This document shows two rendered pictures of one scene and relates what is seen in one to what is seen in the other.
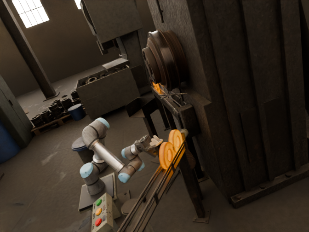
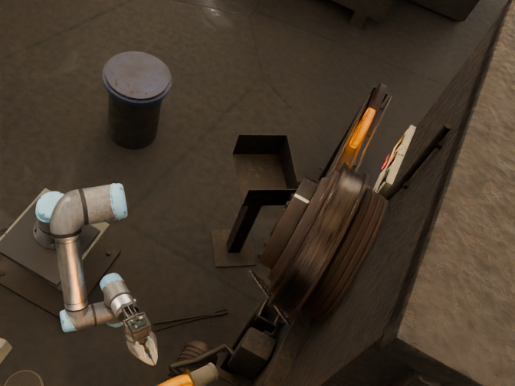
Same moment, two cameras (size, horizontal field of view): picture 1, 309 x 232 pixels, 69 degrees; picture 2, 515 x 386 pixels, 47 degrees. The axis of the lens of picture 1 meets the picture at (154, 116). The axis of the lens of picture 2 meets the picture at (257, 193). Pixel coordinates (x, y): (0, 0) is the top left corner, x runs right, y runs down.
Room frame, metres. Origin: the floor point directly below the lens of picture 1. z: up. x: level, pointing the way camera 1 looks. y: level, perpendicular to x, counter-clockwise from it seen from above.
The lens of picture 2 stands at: (0.78, -0.15, 2.57)
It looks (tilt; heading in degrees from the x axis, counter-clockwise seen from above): 55 degrees down; 10
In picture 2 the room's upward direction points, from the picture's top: 24 degrees clockwise
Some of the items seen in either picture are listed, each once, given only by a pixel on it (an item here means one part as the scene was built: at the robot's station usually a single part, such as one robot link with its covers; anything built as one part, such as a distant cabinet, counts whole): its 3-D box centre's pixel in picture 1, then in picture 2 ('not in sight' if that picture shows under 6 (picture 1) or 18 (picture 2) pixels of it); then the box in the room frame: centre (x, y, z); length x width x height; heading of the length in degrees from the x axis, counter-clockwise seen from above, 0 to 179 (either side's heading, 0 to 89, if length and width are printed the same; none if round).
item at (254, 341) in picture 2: (189, 120); (251, 354); (1.50, -0.24, 0.68); 0.11 x 0.08 x 0.24; 94
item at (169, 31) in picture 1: (172, 57); (341, 252); (1.74, -0.29, 1.11); 0.47 x 0.10 x 0.47; 4
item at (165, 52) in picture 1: (163, 61); (316, 238); (1.74, -0.20, 1.11); 0.47 x 0.06 x 0.47; 4
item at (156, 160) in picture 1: (151, 131); (248, 207); (2.19, 0.09, 0.36); 0.26 x 0.20 x 0.72; 39
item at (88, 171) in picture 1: (89, 172); (54, 210); (1.63, 0.67, 0.49); 0.13 x 0.12 x 0.14; 139
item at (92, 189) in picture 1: (94, 183); (53, 226); (1.62, 0.68, 0.37); 0.15 x 0.15 x 0.10
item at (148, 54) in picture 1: (151, 66); (286, 222); (1.73, -0.11, 1.11); 0.28 x 0.06 x 0.28; 4
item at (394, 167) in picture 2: not in sight; (389, 169); (2.08, -0.29, 1.15); 0.26 x 0.02 x 0.18; 4
